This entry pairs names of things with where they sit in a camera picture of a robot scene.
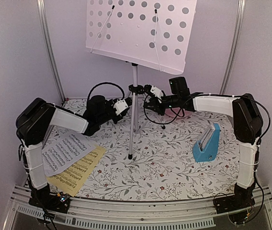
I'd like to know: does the white sheet music page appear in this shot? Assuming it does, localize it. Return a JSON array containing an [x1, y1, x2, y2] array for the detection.
[[42, 131, 95, 177]]

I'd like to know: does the white perforated music stand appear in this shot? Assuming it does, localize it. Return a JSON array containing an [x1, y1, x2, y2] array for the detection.
[[84, 0, 198, 160]]

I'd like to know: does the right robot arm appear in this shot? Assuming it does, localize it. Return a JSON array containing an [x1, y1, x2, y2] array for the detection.
[[143, 77, 266, 209]]

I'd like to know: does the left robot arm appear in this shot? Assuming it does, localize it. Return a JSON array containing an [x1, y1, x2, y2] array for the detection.
[[16, 95, 132, 208]]

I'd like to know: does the pink plate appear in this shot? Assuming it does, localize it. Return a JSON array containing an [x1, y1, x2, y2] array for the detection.
[[165, 108, 188, 118]]

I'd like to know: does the floral tablecloth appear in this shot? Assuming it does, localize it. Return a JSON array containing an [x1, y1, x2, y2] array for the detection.
[[31, 97, 255, 201]]

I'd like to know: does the blue metronome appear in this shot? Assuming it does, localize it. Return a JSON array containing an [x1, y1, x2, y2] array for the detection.
[[192, 123, 220, 162]]

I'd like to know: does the yellow sheet music page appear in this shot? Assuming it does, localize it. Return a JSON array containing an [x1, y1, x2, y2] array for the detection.
[[47, 146, 106, 197]]

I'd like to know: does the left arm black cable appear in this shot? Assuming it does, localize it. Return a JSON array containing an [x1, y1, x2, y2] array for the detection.
[[87, 81, 126, 101]]

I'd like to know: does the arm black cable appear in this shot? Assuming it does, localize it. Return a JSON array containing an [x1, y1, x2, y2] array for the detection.
[[143, 93, 271, 130], [87, 81, 126, 101]]

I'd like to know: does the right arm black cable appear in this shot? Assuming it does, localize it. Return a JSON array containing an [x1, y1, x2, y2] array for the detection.
[[143, 93, 271, 130]]

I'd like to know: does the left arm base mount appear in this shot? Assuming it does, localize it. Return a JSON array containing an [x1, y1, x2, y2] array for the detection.
[[29, 190, 71, 214]]

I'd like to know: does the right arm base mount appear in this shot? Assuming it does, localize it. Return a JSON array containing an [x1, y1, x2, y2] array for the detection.
[[213, 193, 255, 225]]

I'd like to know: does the front aluminium rail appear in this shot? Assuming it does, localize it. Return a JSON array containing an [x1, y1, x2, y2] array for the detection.
[[3, 186, 272, 230]]

